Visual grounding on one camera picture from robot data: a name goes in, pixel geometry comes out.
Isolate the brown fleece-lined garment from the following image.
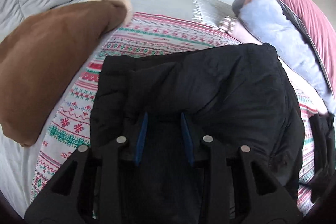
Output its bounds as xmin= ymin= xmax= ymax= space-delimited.
xmin=0 ymin=0 xmax=133 ymax=148

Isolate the black folded garment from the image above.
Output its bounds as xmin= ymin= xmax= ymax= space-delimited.
xmin=310 ymin=113 xmax=336 ymax=188

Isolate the grey fringed throw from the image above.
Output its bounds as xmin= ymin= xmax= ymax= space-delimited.
xmin=190 ymin=0 xmax=238 ymax=29

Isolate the patterned knit-print blanket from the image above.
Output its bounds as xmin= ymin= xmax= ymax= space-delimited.
xmin=30 ymin=12 xmax=323 ymax=217

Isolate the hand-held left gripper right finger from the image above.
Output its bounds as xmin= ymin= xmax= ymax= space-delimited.
xmin=180 ymin=111 xmax=303 ymax=224

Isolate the striped brown cloth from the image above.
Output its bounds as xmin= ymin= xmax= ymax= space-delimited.
xmin=219 ymin=16 xmax=238 ymax=36

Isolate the pink velvet pillow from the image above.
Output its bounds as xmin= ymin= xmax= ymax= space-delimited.
xmin=249 ymin=0 xmax=336 ymax=88

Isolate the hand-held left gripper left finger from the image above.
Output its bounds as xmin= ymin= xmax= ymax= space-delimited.
xmin=24 ymin=111 xmax=149 ymax=224

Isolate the black jacket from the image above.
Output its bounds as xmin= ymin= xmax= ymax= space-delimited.
xmin=89 ymin=43 xmax=307 ymax=224

